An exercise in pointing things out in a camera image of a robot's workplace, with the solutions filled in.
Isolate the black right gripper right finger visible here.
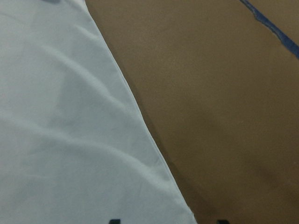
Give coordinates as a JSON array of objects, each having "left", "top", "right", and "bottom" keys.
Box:
[{"left": 216, "top": 220, "right": 230, "bottom": 224}]

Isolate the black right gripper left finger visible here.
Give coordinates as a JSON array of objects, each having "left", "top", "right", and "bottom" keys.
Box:
[{"left": 109, "top": 219, "right": 121, "bottom": 224}]

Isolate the light blue t-shirt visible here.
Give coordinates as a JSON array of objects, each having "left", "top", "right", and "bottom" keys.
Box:
[{"left": 0, "top": 0, "right": 196, "bottom": 224}]

